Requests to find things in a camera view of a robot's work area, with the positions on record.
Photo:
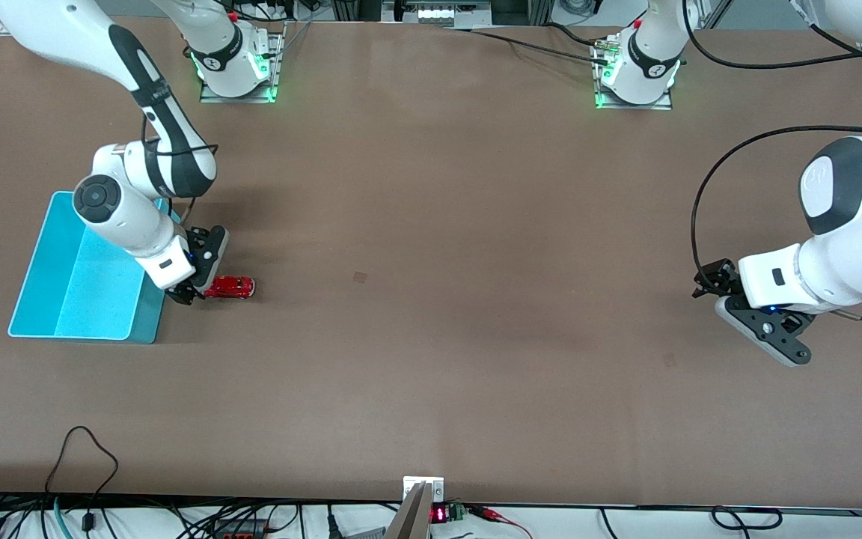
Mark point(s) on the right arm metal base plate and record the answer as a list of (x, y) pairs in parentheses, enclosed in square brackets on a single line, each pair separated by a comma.
[(275, 67)]

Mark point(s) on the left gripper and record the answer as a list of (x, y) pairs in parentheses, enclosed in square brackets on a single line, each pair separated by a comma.
[(717, 278)]

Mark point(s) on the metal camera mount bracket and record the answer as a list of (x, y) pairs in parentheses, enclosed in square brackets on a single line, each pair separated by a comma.
[(435, 485)]

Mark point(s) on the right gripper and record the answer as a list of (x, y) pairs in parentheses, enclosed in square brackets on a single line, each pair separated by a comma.
[(185, 292)]

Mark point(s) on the red beetle toy car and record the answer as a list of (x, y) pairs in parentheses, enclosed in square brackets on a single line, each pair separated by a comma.
[(233, 287)]

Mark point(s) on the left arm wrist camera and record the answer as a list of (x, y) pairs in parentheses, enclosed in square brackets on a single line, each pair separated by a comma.
[(771, 333)]

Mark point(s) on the grey camera pole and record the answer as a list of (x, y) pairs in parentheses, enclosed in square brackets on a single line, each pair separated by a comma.
[(412, 516)]

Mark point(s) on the orange power strip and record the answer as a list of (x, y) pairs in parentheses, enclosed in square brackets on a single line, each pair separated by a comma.
[(240, 530)]

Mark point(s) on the red digit display module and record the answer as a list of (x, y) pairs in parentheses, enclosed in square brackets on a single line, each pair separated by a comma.
[(446, 513)]

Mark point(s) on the blue plastic box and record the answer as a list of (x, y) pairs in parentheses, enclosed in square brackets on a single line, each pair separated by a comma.
[(79, 299)]

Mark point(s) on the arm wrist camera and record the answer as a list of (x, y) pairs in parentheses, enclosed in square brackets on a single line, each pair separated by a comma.
[(771, 333), (214, 251)]

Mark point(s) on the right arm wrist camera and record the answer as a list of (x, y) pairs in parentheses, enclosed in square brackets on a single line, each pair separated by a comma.
[(214, 251)]

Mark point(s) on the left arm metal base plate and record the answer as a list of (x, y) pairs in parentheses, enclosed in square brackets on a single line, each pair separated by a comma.
[(663, 103)]

